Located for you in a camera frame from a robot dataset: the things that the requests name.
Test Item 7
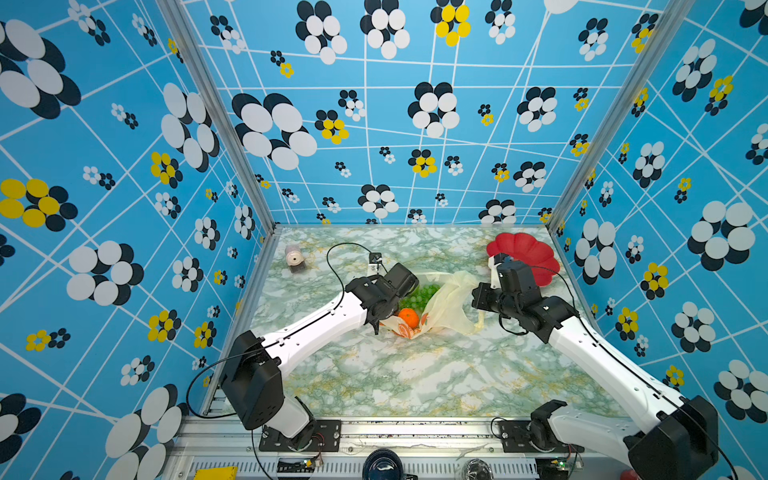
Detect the translucent yellowish plastic bag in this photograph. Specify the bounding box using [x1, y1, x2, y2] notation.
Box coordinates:
[381, 271, 485, 339]

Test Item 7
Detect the fake orange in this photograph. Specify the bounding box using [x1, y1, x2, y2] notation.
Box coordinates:
[398, 308, 421, 330]

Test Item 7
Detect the fake green grapes bunch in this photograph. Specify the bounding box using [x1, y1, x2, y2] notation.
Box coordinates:
[400, 284, 441, 314]

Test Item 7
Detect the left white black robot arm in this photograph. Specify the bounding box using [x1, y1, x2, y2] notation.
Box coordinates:
[220, 263, 419, 448]

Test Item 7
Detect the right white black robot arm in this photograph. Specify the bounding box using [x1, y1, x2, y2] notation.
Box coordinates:
[472, 254, 726, 479]

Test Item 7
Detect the red flower-shaped plate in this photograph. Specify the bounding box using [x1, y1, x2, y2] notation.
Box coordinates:
[486, 233, 560, 287]

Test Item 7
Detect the small pink roll object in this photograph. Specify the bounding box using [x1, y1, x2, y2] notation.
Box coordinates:
[285, 244, 306, 273]

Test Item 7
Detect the yellow block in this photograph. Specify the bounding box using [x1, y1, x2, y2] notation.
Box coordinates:
[193, 466, 239, 480]

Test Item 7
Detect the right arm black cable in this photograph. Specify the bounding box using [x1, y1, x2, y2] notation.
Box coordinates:
[539, 266, 583, 313]

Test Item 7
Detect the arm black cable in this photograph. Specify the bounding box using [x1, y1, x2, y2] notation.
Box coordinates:
[325, 242, 376, 313]
[539, 266, 583, 313]

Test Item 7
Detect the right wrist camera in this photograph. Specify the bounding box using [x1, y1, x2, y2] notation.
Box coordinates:
[488, 253, 510, 289]

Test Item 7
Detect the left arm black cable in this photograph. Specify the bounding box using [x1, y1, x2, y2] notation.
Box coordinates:
[325, 242, 376, 313]

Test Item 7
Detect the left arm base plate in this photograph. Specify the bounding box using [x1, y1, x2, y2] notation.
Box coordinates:
[258, 419, 342, 453]

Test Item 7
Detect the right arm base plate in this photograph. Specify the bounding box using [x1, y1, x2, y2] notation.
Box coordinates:
[491, 418, 571, 455]

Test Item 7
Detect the black round camera lens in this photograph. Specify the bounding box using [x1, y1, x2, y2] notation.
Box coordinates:
[362, 448, 407, 480]

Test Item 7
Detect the aluminium front rail frame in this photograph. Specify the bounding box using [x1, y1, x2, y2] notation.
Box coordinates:
[161, 417, 634, 479]

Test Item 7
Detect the right aluminium corner post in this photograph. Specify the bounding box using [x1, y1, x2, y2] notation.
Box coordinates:
[547, 0, 695, 235]

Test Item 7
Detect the aluminium corner post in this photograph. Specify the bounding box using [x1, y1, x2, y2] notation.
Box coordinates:
[158, 0, 276, 237]
[547, 0, 695, 235]

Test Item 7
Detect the left aluminium corner post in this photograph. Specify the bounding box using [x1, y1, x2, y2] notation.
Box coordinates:
[158, 0, 276, 237]

